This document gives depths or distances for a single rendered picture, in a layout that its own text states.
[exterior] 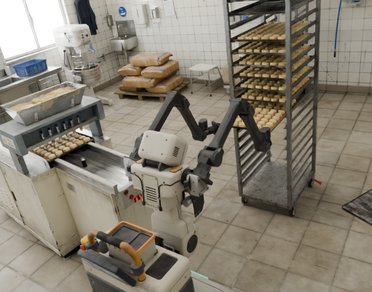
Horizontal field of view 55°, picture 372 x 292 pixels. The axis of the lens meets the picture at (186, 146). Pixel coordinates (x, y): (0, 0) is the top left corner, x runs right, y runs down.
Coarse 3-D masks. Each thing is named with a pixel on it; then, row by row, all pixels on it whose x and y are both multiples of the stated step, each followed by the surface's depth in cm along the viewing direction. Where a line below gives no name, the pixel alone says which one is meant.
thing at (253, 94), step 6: (306, 78) 299; (300, 84) 289; (252, 90) 291; (258, 90) 289; (294, 90) 280; (246, 96) 281; (252, 96) 279; (258, 96) 277; (264, 96) 279; (270, 96) 275; (276, 96) 272; (282, 96) 270
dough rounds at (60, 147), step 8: (64, 136) 295; (72, 136) 295; (80, 136) 292; (48, 144) 290; (56, 144) 284; (64, 144) 284; (72, 144) 279; (80, 144) 280; (32, 152) 280; (40, 152) 276; (48, 152) 272; (56, 152) 270; (64, 152) 272
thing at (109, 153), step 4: (88, 144) 282; (92, 144) 279; (96, 144) 278; (88, 148) 286; (92, 148) 281; (96, 148) 276; (100, 148) 272; (104, 148) 270; (108, 148) 269; (100, 152) 275; (104, 152) 270; (108, 152) 266; (112, 152) 262; (116, 152) 261; (120, 152) 260; (108, 156) 269; (112, 156) 265; (116, 156) 261; (120, 156) 257; (128, 156) 253; (120, 160) 260
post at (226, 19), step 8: (224, 0) 250; (224, 8) 252; (224, 16) 255; (232, 56) 269; (232, 72) 273; (232, 80) 275; (232, 88) 278; (232, 96) 281; (240, 184) 318; (240, 192) 322
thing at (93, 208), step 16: (80, 160) 271; (96, 160) 267; (112, 160) 264; (64, 176) 263; (112, 176) 243; (64, 192) 278; (80, 192) 256; (96, 192) 237; (80, 208) 269; (96, 208) 248; (112, 208) 231; (128, 208) 237; (144, 208) 249; (80, 224) 284; (96, 224) 261; (112, 224) 241; (144, 224) 252
